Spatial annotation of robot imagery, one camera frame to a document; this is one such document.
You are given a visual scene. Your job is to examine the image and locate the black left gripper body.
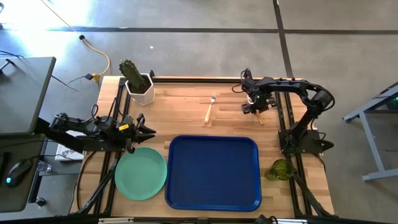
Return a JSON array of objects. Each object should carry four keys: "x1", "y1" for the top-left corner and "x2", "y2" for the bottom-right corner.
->
[{"x1": 116, "y1": 112, "x2": 146, "y2": 154}]

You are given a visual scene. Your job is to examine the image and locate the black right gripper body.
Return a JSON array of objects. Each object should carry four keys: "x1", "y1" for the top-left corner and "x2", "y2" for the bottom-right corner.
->
[{"x1": 248, "y1": 91, "x2": 272, "y2": 114}]

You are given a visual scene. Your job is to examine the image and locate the fork with wooden handle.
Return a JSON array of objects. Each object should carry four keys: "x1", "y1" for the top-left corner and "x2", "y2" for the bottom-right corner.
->
[{"x1": 204, "y1": 90, "x2": 218, "y2": 124}]

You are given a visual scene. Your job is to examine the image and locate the green plate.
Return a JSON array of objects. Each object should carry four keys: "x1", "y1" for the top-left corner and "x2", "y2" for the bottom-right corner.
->
[{"x1": 114, "y1": 146, "x2": 168, "y2": 202}]

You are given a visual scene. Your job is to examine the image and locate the green glass cup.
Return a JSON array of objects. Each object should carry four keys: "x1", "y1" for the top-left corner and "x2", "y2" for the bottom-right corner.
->
[{"x1": 265, "y1": 158, "x2": 295, "y2": 182}]

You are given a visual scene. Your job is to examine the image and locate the blue plastic tray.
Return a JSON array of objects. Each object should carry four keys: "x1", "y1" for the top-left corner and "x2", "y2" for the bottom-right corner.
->
[{"x1": 164, "y1": 134, "x2": 262, "y2": 212}]

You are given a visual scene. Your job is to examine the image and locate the white plant pot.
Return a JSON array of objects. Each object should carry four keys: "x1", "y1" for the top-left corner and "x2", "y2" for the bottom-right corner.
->
[{"x1": 124, "y1": 73, "x2": 155, "y2": 106}]

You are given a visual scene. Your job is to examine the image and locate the white printed box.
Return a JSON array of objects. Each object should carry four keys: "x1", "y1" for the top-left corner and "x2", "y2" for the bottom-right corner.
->
[{"x1": 55, "y1": 130, "x2": 85, "y2": 162}]

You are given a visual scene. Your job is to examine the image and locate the black desk support beam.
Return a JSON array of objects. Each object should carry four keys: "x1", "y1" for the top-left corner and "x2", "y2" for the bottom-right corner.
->
[{"x1": 34, "y1": 117, "x2": 87, "y2": 153}]

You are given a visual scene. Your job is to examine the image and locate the clear water bottle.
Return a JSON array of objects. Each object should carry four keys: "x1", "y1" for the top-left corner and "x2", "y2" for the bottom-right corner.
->
[{"x1": 37, "y1": 161, "x2": 52, "y2": 173}]

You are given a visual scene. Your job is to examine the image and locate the grey desk top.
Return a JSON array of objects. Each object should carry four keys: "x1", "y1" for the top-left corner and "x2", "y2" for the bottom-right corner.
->
[{"x1": 0, "y1": 57, "x2": 57, "y2": 135}]

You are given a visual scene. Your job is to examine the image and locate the black computer mouse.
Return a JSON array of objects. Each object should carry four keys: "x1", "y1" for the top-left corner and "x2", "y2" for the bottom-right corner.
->
[{"x1": 5, "y1": 159, "x2": 33, "y2": 188}]

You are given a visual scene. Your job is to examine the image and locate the black device with green light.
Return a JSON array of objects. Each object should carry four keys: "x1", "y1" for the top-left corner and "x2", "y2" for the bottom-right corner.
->
[{"x1": 385, "y1": 95, "x2": 398, "y2": 110}]

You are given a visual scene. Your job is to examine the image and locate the black desk surface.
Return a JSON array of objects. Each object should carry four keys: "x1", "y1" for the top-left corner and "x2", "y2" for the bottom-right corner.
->
[{"x1": 0, "y1": 133, "x2": 47, "y2": 213}]

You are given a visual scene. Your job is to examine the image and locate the black aluminium frame rail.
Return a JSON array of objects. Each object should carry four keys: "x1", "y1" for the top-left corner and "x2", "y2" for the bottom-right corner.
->
[
  {"x1": 93, "y1": 77, "x2": 127, "y2": 215},
  {"x1": 149, "y1": 70, "x2": 249, "y2": 84},
  {"x1": 284, "y1": 91, "x2": 315, "y2": 216},
  {"x1": 0, "y1": 213, "x2": 398, "y2": 224},
  {"x1": 105, "y1": 77, "x2": 131, "y2": 215},
  {"x1": 274, "y1": 91, "x2": 304, "y2": 216}
]

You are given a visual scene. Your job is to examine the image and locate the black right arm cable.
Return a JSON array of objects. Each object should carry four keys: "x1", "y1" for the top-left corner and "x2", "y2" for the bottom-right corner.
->
[{"x1": 231, "y1": 67, "x2": 253, "y2": 94}]

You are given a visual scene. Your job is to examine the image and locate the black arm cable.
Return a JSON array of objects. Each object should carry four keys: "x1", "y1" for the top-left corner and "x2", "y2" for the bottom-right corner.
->
[
  {"x1": 231, "y1": 67, "x2": 253, "y2": 94},
  {"x1": 88, "y1": 103, "x2": 100, "y2": 123}
]

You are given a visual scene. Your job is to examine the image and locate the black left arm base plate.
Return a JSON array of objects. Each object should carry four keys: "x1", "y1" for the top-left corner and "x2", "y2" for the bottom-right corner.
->
[{"x1": 82, "y1": 139, "x2": 126, "y2": 153}]

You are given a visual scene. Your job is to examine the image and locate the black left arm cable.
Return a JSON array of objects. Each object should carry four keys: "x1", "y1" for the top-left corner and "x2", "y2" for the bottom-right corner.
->
[{"x1": 88, "y1": 103, "x2": 100, "y2": 123}]

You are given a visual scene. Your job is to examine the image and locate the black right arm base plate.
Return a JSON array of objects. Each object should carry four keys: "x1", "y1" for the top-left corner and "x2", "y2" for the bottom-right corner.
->
[{"x1": 278, "y1": 129, "x2": 326, "y2": 156}]

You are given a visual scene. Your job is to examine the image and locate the black diagonal frame brace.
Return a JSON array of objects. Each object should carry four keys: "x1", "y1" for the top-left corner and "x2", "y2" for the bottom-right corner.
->
[
  {"x1": 292, "y1": 172, "x2": 335, "y2": 217},
  {"x1": 76, "y1": 158, "x2": 119, "y2": 215}
]

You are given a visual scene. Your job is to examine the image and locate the thin black floor cable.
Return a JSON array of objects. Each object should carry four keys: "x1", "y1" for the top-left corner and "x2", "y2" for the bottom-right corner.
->
[{"x1": 50, "y1": 73, "x2": 94, "y2": 93}]

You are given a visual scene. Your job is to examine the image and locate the yellow extension cable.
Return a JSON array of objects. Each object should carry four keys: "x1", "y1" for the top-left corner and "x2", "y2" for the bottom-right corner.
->
[{"x1": 40, "y1": 0, "x2": 111, "y2": 83}]

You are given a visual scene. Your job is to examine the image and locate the grey metal table frame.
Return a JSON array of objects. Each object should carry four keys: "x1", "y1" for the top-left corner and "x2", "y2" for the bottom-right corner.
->
[{"x1": 343, "y1": 82, "x2": 398, "y2": 182}]

